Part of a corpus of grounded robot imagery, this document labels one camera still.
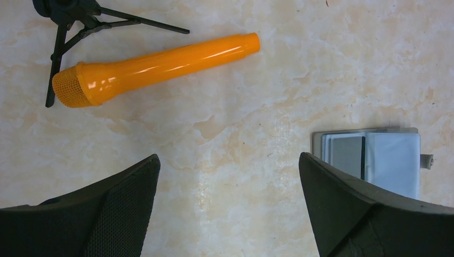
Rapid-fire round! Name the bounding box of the black tripod microphone stand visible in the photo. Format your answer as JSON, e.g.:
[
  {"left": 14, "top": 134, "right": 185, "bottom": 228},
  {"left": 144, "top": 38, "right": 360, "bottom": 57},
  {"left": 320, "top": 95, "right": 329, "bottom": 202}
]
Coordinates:
[{"left": 32, "top": 0, "right": 190, "bottom": 108}]

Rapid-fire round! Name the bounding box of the orange toy microphone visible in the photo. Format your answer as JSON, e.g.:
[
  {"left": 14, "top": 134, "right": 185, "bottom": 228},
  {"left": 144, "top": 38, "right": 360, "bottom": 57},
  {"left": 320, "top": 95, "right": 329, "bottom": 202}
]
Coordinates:
[{"left": 51, "top": 33, "right": 261, "bottom": 108}]

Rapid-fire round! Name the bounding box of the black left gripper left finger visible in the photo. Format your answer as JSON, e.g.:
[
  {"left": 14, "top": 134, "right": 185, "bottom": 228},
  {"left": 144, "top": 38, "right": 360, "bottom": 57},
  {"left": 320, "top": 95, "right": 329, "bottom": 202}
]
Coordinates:
[{"left": 1, "top": 154, "right": 161, "bottom": 256}]

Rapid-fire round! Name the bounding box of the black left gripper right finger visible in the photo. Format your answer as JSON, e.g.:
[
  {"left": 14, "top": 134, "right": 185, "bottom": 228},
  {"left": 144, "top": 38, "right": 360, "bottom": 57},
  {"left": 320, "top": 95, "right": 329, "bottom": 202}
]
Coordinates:
[{"left": 299, "top": 152, "right": 453, "bottom": 256}]

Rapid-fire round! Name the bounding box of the grey leather card holder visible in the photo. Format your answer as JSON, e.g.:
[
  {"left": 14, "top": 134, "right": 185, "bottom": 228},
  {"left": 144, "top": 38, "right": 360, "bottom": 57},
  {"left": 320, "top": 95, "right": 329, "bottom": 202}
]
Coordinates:
[{"left": 311, "top": 127, "right": 434, "bottom": 200}]

